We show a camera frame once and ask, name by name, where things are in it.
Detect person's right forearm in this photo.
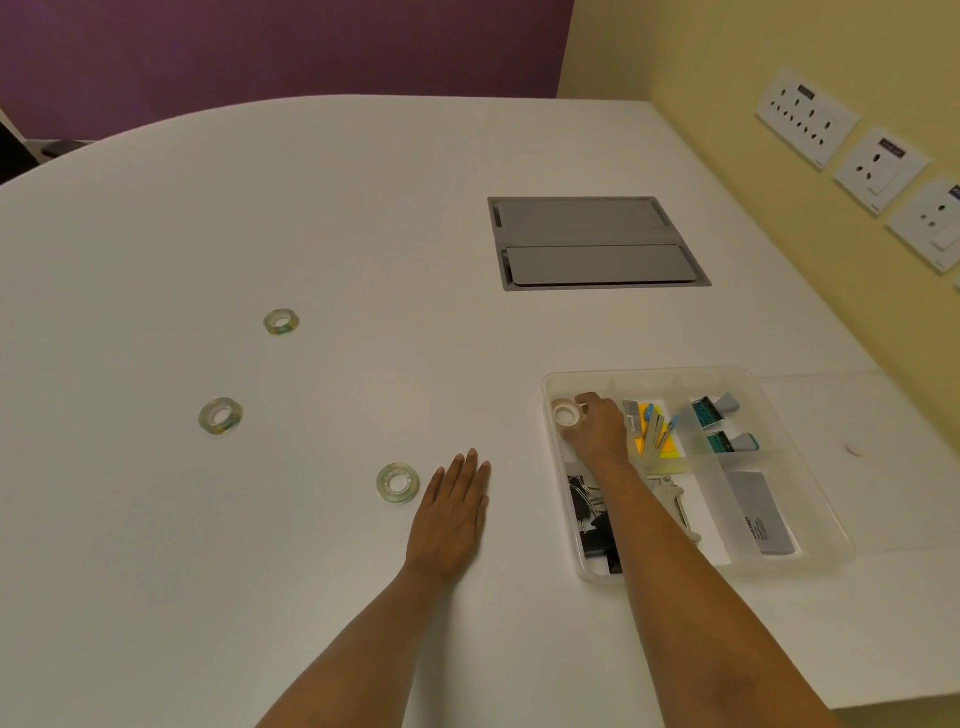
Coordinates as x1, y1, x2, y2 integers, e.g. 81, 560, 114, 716
596, 457, 841, 728

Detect metal staple remover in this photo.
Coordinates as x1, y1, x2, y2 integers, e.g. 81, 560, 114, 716
648, 474, 704, 545

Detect person's left hand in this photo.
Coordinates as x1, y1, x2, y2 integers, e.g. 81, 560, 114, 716
405, 448, 493, 582

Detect black chair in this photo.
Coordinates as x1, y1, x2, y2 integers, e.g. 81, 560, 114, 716
0, 112, 99, 185

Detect yellow orange sticky notes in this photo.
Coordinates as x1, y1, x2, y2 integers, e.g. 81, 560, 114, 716
633, 401, 685, 460

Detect person's left forearm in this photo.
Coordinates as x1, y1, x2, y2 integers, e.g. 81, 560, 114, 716
255, 558, 453, 728

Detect grey flat box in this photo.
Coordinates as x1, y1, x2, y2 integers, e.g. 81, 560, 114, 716
726, 471, 798, 557

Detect pile of black binder clips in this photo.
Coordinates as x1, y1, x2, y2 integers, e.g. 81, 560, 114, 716
566, 474, 624, 577

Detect grey cable box lid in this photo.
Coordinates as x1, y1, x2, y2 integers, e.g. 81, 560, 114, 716
495, 199, 675, 249
504, 246, 699, 287

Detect grey table cable box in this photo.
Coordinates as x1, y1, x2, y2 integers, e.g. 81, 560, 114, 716
487, 196, 712, 293

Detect person's right hand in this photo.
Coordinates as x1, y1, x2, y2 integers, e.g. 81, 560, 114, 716
573, 392, 636, 472

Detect clear plastic organizer tray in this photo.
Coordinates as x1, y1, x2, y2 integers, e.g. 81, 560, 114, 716
542, 365, 857, 585

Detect wide white wall socket plate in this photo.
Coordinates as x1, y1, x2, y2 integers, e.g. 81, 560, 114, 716
755, 69, 862, 171

